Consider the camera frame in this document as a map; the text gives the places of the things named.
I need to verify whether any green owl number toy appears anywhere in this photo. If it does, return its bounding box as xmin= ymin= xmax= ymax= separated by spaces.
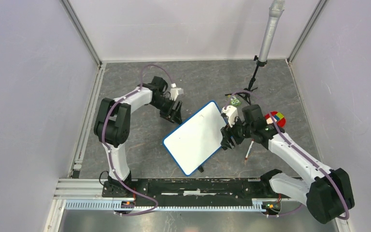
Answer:
xmin=230 ymin=99 xmax=241 ymax=107

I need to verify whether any red plate with blocks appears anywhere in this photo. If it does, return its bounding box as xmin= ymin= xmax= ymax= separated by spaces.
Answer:
xmin=264 ymin=111 xmax=286 ymax=128

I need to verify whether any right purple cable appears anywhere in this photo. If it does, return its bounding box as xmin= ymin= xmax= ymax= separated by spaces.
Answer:
xmin=228 ymin=90 xmax=350 ymax=221

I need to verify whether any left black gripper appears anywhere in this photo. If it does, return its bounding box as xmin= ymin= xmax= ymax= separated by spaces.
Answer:
xmin=150 ymin=96 xmax=182 ymax=126

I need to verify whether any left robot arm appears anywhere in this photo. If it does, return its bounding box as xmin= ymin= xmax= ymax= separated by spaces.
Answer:
xmin=94 ymin=76 xmax=184 ymax=197

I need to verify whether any purple cable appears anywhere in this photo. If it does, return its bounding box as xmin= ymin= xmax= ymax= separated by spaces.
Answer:
xmin=228 ymin=90 xmax=350 ymax=221
xmin=100 ymin=64 xmax=174 ymax=217

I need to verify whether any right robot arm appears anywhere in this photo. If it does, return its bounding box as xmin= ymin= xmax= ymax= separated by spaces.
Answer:
xmin=221 ymin=104 xmax=355 ymax=224

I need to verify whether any silver microphone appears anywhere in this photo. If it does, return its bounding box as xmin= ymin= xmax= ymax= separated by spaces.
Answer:
xmin=257 ymin=0 xmax=285 ymax=67

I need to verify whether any black microphone tripod stand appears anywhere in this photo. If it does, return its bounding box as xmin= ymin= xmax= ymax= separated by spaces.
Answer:
xmin=225 ymin=55 xmax=267 ymax=105

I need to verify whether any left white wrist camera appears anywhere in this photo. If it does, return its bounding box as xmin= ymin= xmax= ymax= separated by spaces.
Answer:
xmin=169 ymin=83 xmax=184 ymax=101

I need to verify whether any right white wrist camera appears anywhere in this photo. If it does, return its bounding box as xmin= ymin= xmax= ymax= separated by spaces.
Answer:
xmin=221 ymin=105 xmax=239 ymax=127

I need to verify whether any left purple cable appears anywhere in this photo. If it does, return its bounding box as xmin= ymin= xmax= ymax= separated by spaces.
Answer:
xmin=100 ymin=64 xmax=174 ymax=217

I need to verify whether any aluminium slotted cable rail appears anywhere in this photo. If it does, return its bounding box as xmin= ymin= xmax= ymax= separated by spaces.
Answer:
xmin=65 ymin=200 xmax=281 ymax=212

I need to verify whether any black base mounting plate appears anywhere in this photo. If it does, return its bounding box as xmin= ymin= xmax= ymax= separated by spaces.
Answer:
xmin=102 ymin=178 xmax=285 ymax=206

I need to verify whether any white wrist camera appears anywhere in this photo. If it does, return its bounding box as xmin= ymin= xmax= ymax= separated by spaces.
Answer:
xmin=169 ymin=83 xmax=184 ymax=101
xmin=221 ymin=105 xmax=239 ymax=127

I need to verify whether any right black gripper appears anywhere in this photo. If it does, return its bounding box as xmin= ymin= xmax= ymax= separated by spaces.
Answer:
xmin=220 ymin=114 xmax=254 ymax=149

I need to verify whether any blue framed whiteboard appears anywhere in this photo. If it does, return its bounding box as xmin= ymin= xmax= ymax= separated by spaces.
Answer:
xmin=163 ymin=101 xmax=226 ymax=176

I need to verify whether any white marker pen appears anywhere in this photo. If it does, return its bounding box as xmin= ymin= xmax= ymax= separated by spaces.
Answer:
xmin=244 ymin=140 xmax=255 ymax=160

